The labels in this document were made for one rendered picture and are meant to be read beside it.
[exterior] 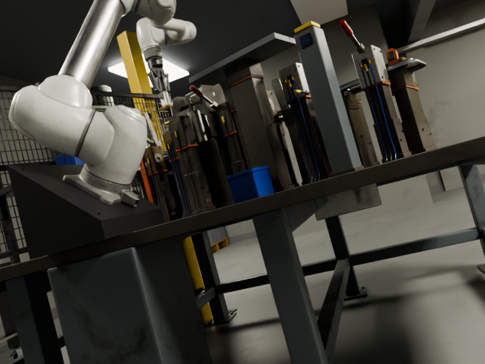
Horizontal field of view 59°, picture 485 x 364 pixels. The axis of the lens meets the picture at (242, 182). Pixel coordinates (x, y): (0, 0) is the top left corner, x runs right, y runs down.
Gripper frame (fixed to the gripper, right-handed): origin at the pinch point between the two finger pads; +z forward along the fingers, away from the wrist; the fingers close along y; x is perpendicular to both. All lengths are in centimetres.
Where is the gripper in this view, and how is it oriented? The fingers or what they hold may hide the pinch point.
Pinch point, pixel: (164, 99)
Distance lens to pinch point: 221.5
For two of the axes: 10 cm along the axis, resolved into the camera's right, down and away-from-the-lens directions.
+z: 2.6, 9.6, -0.5
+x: -7.8, 2.4, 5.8
